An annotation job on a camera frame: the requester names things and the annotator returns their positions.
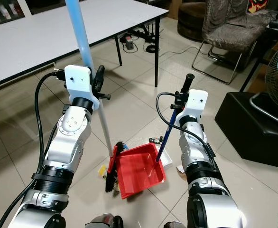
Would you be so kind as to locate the white brown cardboard scrap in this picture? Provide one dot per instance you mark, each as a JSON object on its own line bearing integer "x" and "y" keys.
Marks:
{"x": 180, "y": 169}

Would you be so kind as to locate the black box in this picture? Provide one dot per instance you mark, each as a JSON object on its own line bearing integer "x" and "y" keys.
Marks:
{"x": 253, "y": 137}

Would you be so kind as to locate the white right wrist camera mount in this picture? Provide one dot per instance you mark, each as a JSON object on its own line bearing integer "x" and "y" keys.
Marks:
{"x": 195, "y": 107}

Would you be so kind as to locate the small dark wrapper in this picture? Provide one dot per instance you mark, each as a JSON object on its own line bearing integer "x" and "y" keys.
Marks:
{"x": 155, "y": 140}

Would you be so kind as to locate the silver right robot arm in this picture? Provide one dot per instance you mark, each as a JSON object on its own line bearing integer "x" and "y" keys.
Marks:
{"x": 198, "y": 156}

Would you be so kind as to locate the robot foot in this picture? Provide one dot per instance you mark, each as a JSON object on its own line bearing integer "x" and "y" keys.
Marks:
{"x": 174, "y": 225}
{"x": 103, "y": 222}

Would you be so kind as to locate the white shelf with bottles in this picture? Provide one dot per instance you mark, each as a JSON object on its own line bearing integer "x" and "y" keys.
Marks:
{"x": 11, "y": 12}

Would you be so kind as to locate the light blue broom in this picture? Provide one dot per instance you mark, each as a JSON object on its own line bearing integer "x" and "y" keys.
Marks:
{"x": 77, "y": 28}

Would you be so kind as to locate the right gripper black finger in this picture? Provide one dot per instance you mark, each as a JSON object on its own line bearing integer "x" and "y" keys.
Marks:
{"x": 188, "y": 84}

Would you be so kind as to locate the black power strip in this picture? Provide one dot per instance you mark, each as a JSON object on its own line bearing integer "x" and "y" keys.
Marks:
{"x": 128, "y": 43}

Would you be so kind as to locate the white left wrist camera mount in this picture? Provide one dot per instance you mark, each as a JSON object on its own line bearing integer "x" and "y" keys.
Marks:
{"x": 77, "y": 83}

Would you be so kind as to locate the brown round stool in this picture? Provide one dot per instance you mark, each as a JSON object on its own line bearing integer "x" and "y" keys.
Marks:
{"x": 191, "y": 23}

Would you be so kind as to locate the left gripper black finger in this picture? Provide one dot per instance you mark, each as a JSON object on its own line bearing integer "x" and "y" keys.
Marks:
{"x": 100, "y": 76}

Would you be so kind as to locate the yellow wrapper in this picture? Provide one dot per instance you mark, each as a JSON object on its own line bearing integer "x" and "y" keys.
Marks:
{"x": 102, "y": 172}

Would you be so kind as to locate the red yellow printed box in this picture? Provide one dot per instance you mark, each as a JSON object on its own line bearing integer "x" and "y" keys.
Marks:
{"x": 256, "y": 5}

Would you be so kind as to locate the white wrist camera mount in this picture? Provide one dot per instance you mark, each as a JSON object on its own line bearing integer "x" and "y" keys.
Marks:
{"x": 195, "y": 107}
{"x": 77, "y": 83}

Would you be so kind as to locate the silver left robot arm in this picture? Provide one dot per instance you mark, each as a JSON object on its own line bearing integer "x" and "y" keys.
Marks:
{"x": 72, "y": 142}

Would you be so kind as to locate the grey fabric covered chair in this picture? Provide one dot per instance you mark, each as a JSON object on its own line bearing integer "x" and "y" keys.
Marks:
{"x": 234, "y": 31}

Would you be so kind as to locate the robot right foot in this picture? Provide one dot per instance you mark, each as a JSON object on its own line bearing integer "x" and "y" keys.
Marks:
{"x": 174, "y": 225}

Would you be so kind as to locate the white paper sheet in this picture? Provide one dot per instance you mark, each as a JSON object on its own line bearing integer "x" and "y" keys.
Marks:
{"x": 166, "y": 160}

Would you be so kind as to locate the white table black legs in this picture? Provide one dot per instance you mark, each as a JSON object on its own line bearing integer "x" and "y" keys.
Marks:
{"x": 44, "y": 38}

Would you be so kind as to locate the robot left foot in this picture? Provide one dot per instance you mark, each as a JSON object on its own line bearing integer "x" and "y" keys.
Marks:
{"x": 103, "y": 222}

